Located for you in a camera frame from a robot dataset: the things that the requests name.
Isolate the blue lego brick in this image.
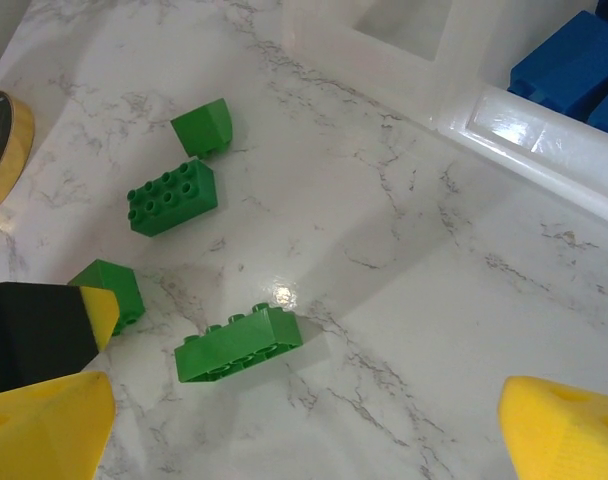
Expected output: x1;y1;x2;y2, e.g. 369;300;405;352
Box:
506;9;608;119

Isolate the small green lego brick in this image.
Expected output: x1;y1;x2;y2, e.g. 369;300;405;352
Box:
170;98;234;160
66;258;146;337

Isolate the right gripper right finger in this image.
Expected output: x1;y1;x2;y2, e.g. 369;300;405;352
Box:
498;375;608;480

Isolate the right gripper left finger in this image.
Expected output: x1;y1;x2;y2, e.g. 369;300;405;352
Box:
0;370;118;480

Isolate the gold wire jewelry stand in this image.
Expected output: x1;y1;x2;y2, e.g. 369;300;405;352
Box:
0;89;36;220

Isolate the long green lego brick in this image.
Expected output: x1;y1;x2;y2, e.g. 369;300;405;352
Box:
173;302;304;385
126;157;219;237

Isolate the white translucent container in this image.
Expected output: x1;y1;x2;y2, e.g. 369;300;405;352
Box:
431;0;608;227

